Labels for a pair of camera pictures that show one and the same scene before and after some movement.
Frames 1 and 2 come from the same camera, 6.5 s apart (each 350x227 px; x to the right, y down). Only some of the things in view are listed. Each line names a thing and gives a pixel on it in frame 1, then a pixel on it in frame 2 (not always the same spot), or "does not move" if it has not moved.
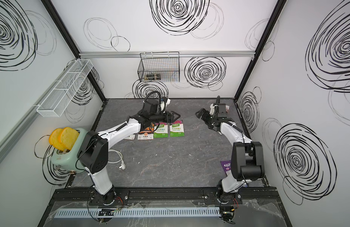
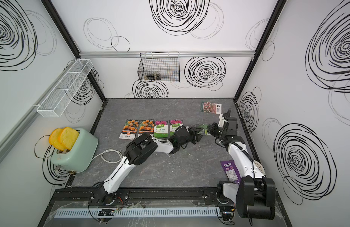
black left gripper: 170,117 -> 193,133
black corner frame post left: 71,41 does not move
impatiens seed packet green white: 162,131 does not move
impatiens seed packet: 177,129 does not move
